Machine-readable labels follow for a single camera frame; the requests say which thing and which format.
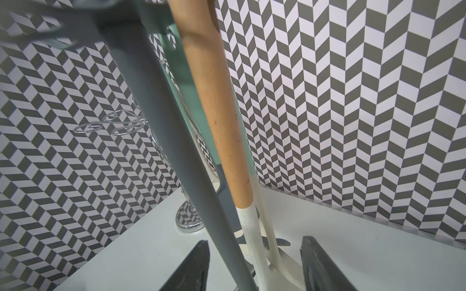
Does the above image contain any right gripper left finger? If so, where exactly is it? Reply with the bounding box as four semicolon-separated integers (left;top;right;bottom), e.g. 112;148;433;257
160;240;210;291

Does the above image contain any cream utensil rack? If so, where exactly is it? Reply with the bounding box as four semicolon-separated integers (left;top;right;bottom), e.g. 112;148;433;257
203;178;308;291

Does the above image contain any grey spatula mint handle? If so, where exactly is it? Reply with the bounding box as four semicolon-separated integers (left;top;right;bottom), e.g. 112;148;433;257
148;10;249;255

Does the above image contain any chrome wire mug tree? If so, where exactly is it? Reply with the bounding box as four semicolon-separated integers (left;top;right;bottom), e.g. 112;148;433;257
73;109;205;233

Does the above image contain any cream utensil wooden handle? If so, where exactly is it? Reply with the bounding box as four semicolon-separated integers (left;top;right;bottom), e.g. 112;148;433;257
169;1;271;291

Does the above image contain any dark grey utensil rack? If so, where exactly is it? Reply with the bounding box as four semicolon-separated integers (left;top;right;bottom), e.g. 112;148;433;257
1;1;257;291

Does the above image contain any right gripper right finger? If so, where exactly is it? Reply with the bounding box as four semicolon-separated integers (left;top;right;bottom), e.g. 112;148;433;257
300;236;357;291

